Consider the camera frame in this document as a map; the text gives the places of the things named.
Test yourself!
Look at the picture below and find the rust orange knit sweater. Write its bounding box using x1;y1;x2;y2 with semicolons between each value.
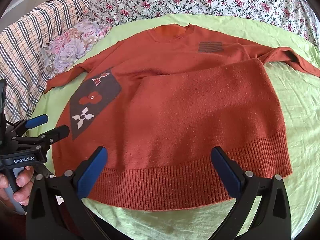
47;24;319;211

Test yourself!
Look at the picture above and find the person left hand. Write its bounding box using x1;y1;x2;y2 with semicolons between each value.
1;166;34;210

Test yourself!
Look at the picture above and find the pink purple floral pillow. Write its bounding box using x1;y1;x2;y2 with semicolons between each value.
41;15;111;79

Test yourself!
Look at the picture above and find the plaid checked blanket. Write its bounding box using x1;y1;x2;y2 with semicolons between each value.
1;0;88;122

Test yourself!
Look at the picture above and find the white floral quilt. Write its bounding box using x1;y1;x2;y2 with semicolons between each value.
89;0;319;47

